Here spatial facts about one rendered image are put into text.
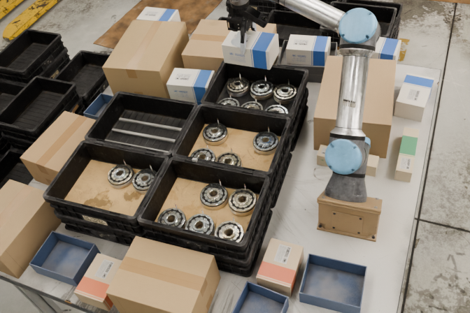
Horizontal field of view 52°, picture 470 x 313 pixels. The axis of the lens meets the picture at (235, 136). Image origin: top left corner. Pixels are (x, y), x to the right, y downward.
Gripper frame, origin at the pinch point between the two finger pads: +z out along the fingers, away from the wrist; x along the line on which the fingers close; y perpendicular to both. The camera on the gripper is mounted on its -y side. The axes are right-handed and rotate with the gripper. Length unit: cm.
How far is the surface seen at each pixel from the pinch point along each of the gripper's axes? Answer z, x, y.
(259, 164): 28.5, 36.7, -14.6
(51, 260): 41, 95, 51
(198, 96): 28.8, 5.7, 26.9
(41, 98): 61, -1, 141
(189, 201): 28, 61, 5
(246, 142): 28.4, 27.1, -5.3
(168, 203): 28, 64, 12
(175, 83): 23.1, 5.9, 37.1
